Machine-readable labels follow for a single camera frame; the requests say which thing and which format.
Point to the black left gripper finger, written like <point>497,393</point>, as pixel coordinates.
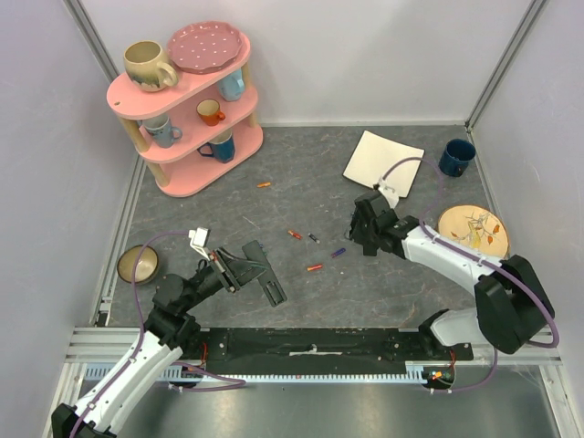
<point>239,279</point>
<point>239,264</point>

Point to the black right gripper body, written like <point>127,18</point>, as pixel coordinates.
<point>366,224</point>

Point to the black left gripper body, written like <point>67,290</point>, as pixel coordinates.
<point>220,266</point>

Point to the black remote control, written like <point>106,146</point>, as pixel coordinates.
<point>268,281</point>

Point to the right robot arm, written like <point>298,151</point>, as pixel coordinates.
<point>510,304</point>

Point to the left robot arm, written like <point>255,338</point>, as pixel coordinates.
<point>166,335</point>

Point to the orange red battery upper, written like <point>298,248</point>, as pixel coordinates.
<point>294,234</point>

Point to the white square plate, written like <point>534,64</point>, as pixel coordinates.
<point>375,155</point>

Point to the brown ceramic bowl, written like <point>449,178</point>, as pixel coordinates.
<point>139,265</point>

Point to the round wooden bird plate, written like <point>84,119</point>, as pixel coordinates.
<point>475,227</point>

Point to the navy blue mug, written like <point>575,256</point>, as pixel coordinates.
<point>456,157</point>

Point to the dark teal mug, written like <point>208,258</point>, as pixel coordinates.
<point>221,148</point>

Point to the pink three-tier shelf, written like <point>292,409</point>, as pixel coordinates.
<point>180,171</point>

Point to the grey blue mug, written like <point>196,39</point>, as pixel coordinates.
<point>162,131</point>

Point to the orange mug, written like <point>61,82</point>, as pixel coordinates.
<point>209,111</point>

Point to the light blue mug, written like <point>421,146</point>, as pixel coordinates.
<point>232,87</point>

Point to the pink dotted plate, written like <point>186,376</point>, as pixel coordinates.
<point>204,47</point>

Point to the beige ceramic mug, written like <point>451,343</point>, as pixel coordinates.
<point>149,67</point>

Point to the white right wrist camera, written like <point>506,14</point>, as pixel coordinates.
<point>389,193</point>

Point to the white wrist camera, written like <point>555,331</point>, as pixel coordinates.
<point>389,193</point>
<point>198,240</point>

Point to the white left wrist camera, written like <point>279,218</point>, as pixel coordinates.
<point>198,240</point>

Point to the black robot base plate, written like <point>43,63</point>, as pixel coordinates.
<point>317,350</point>

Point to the slotted cable duct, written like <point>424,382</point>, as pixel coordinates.
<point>411,375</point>

